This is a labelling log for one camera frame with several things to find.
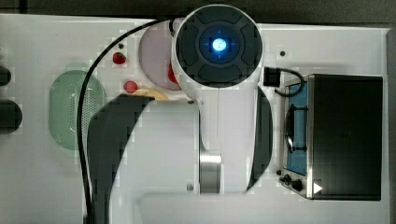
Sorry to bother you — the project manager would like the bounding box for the black toaster oven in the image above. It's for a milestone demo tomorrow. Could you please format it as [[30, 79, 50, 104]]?
[[277, 74, 383, 201]]

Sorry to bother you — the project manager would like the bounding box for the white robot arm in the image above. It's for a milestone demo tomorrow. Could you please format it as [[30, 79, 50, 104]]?
[[87, 5, 273, 224]]

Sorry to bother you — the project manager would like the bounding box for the yellow banana bunch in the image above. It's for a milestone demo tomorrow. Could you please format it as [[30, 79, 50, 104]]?
[[134, 89, 169, 101]]

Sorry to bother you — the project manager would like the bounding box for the red ketchup bottle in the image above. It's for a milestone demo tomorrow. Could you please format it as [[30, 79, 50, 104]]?
[[168, 63, 178, 84]]

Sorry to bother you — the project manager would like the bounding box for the small red apple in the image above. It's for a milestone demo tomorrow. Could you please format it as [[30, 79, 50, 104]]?
[[123, 81, 138, 93]]

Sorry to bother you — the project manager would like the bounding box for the grey round plate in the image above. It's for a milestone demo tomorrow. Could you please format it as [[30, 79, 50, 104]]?
[[138, 21, 180, 91]]

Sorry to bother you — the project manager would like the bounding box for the red strawberry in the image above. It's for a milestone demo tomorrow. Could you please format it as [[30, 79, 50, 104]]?
[[112, 52, 126, 64]]

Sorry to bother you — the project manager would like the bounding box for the green perforated basket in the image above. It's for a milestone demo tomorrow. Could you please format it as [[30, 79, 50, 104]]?
[[49, 70, 106, 150]]

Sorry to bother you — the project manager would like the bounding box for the large black cylinder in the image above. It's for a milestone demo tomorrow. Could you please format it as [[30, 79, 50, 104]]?
[[0, 100, 22, 134]]

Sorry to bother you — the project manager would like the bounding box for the small black cylinder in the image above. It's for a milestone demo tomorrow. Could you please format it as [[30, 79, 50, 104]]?
[[0, 66, 11, 86]]

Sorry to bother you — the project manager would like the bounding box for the black camera cable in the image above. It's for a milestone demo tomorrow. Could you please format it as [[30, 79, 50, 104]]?
[[274, 67, 306, 97]]

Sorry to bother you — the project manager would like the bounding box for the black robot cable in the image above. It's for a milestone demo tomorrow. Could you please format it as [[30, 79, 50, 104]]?
[[76, 18, 176, 224]]

